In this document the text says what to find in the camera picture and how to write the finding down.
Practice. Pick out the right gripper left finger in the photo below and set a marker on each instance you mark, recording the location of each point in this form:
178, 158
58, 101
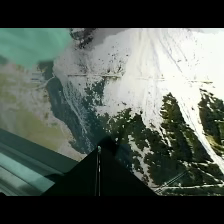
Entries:
83, 180

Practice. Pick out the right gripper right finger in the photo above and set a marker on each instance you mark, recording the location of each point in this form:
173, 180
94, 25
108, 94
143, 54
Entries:
116, 180

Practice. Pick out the silver frame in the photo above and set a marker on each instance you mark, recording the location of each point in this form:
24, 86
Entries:
20, 173

